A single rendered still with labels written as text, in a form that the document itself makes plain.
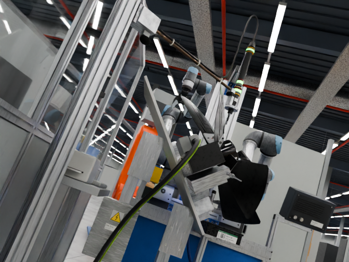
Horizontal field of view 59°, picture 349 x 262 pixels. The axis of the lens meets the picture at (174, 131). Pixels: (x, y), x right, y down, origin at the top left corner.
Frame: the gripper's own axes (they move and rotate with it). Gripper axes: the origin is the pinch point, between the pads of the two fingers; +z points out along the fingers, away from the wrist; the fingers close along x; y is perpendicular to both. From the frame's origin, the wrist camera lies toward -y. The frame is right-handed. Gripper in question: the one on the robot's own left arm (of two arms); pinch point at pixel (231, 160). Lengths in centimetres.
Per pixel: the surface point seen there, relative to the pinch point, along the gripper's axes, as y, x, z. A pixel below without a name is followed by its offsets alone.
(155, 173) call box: -15.9, 38.4, 18.6
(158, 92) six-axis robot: -337, 157, -183
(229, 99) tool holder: -19.2, -22.6, 14.2
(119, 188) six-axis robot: -219, 300, -163
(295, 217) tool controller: 25, 6, -50
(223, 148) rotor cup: 8.1, -10.9, 23.8
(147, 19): -28, -33, 72
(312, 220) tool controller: 29, 2, -60
